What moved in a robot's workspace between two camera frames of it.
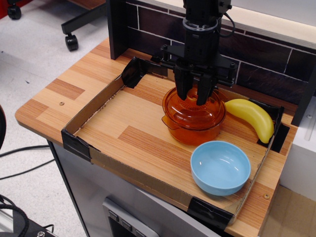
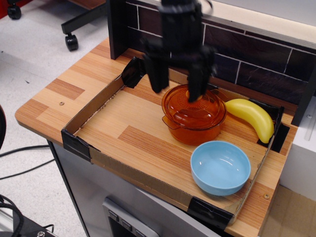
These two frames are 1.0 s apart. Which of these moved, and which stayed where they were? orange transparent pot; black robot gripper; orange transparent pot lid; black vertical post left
Moved: black robot gripper
Stayed: orange transparent pot; black vertical post left; orange transparent pot lid
